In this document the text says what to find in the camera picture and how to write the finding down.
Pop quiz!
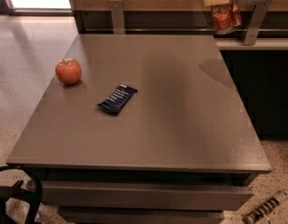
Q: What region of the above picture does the red coke can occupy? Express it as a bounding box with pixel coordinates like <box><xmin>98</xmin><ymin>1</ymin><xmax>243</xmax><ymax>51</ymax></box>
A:
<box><xmin>211</xmin><ymin>2</ymin><xmax>242</xmax><ymax>35</ymax></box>

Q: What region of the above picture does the dark blue snack bar wrapper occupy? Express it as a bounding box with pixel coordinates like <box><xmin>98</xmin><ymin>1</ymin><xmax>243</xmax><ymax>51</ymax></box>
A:
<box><xmin>97</xmin><ymin>84</ymin><xmax>137</xmax><ymax>115</ymax></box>

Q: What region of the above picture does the grey cabinet with drawers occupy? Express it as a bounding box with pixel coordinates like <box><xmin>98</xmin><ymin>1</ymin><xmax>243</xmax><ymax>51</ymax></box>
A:
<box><xmin>7</xmin><ymin>35</ymin><xmax>271</xmax><ymax>224</ymax></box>

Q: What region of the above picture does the red apple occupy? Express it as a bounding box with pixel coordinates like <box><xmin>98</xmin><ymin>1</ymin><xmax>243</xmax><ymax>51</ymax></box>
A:
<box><xmin>55</xmin><ymin>59</ymin><xmax>82</xmax><ymax>86</ymax></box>

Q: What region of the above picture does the striped tube on floor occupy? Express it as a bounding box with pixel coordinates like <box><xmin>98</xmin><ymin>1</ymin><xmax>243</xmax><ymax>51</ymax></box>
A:
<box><xmin>243</xmin><ymin>189</ymin><xmax>288</xmax><ymax>224</ymax></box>

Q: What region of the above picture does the black chair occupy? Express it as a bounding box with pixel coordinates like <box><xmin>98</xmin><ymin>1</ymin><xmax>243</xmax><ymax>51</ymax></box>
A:
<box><xmin>0</xmin><ymin>166</ymin><xmax>42</xmax><ymax>224</ymax></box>

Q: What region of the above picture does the right metal wall bracket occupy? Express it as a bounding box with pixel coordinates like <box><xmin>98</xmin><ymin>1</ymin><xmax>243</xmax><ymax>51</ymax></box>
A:
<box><xmin>241</xmin><ymin>1</ymin><xmax>270</xmax><ymax>46</ymax></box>

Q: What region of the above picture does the metal wall bracket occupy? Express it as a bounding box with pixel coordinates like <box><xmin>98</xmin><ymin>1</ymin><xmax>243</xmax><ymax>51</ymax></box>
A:
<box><xmin>110</xmin><ymin>0</ymin><xmax>125</xmax><ymax>35</ymax></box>
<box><xmin>241</xmin><ymin>1</ymin><xmax>270</xmax><ymax>46</ymax></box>

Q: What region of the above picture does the left metal wall bracket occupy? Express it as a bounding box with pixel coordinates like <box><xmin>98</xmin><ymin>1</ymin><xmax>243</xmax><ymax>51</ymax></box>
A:
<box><xmin>110</xmin><ymin>0</ymin><xmax>125</xmax><ymax>35</ymax></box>

